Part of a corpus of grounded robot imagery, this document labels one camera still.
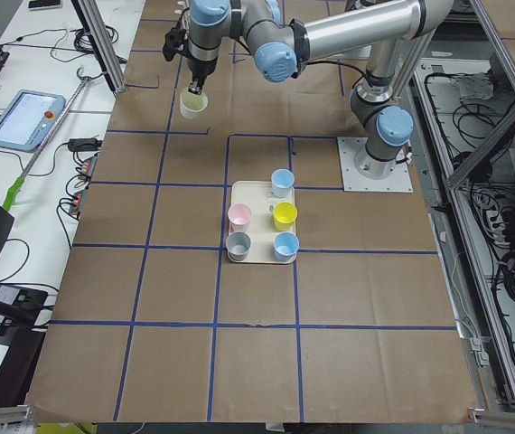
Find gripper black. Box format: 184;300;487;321
188;49;218;95

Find white ikea cup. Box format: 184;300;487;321
180;88;209;119

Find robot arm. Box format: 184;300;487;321
183;1;452;121

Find light blue cup far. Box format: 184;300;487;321
270;168;295;198

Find light blue cup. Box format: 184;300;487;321
274;231;300;263
270;168;295;198

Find pink cup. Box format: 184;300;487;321
227;203;252;233

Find yellow cup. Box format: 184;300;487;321
273;202;298;231

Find grey cup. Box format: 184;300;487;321
226;231;251;261

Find light blue cup near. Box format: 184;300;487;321
274;231;300;263

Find cream plastic tray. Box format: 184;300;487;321
230;181;296;265

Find black power adapter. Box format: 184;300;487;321
67;137;102;153

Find reacher grabber tool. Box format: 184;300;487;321
3;67;94;211

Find teach pendant tablet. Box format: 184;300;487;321
0;90;66;152

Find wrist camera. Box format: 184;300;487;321
163;27;186;61

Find aluminium frame post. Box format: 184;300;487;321
71;0;126;94

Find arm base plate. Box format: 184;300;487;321
337;137;413;193

